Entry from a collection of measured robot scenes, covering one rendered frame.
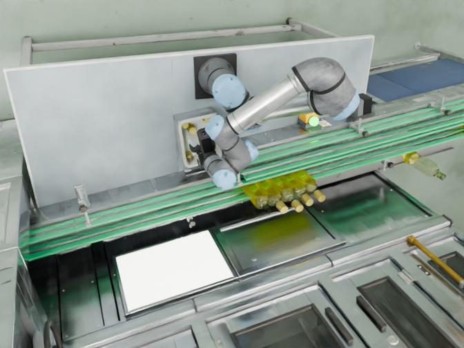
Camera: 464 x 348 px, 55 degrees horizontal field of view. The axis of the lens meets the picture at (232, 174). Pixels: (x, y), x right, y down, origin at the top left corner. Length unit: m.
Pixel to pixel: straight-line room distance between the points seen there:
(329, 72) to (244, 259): 0.80
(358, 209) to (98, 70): 1.27
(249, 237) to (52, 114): 0.93
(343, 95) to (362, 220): 0.74
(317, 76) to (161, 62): 0.68
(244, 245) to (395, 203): 0.75
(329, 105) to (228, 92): 0.39
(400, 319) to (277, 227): 0.62
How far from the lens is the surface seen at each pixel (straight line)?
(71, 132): 1.90
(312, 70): 1.46
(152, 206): 1.88
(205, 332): 1.61
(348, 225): 2.04
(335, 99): 1.51
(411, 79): 2.82
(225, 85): 1.70
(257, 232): 1.93
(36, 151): 1.93
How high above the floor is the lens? 2.51
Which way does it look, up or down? 55 degrees down
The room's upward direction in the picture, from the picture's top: 142 degrees clockwise
